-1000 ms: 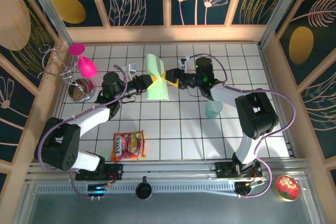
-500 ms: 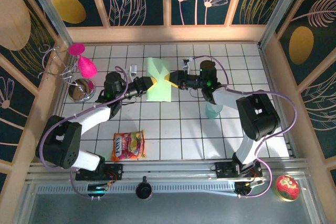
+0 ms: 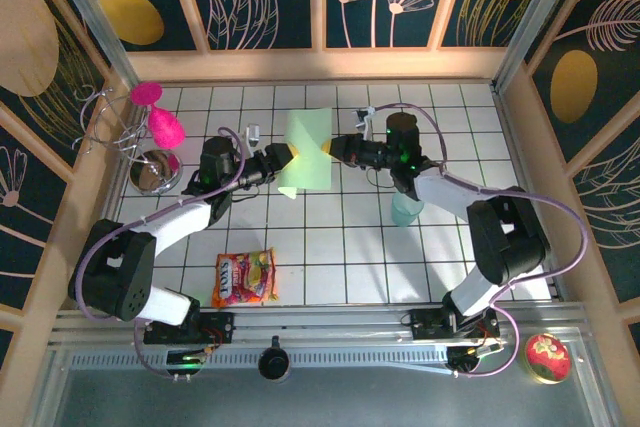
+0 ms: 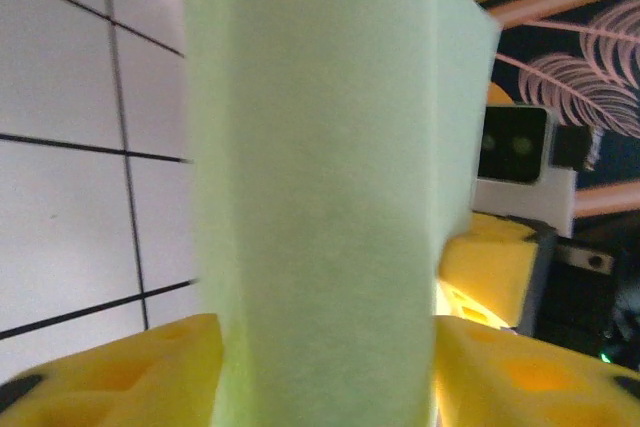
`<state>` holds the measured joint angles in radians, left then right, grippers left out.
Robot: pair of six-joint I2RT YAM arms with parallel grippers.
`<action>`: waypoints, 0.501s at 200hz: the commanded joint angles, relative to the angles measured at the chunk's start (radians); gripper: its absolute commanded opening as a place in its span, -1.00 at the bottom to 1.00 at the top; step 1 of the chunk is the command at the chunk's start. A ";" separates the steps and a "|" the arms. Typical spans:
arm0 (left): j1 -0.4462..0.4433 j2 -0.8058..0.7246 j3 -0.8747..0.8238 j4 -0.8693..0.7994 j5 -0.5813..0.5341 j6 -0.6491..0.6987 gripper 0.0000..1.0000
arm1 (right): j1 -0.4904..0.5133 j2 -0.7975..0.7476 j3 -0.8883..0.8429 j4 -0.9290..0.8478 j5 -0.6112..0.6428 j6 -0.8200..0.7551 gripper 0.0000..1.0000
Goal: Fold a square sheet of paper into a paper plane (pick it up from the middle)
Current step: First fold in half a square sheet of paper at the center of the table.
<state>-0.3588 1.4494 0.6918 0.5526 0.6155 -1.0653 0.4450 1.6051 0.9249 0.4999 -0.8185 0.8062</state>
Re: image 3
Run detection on left circuit board with LED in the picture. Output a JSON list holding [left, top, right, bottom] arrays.
[[166, 344, 224, 377]]

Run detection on slotted grey cable duct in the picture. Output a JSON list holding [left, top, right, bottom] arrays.
[[69, 350, 451, 371]]

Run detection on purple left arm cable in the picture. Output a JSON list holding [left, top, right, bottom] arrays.
[[74, 126, 251, 383]]

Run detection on pink plastic wine glasses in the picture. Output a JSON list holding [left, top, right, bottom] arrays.
[[130, 81, 186, 151]]

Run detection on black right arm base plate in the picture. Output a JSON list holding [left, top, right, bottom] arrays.
[[408, 307, 501, 343]]

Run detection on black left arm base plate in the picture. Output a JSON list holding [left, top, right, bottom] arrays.
[[143, 310, 236, 346]]

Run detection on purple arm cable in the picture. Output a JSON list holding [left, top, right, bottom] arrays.
[[369, 101, 590, 379], [74, 126, 251, 383]]

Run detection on aluminium mounting rail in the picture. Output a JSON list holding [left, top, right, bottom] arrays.
[[49, 302, 589, 348]]

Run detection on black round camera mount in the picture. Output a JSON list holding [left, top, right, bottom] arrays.
[[257, 335, 292, 382]]

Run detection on round tin with red lid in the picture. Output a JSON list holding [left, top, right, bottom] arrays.
[[523, 332, 572, 386]]

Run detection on right circuit board with wires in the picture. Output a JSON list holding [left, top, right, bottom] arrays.
[[446, 340, 505, 374]]

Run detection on aluminium frame post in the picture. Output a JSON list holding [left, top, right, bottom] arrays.
[[39, 0, 142, 87], [492, 0, 586, 92]]

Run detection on orange Fox's candy bag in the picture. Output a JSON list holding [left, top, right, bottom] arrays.
[[212, 246, 280, 309]]

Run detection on teal translucent plastic cup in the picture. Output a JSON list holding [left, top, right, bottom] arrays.
[[391, 190, 425, 229]]

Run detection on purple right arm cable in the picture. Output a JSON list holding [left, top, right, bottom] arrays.
[[369, 101, 590, 379]]

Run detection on chrome wire glass rack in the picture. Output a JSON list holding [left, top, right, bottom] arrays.
[[72, 86, 182, 197]]

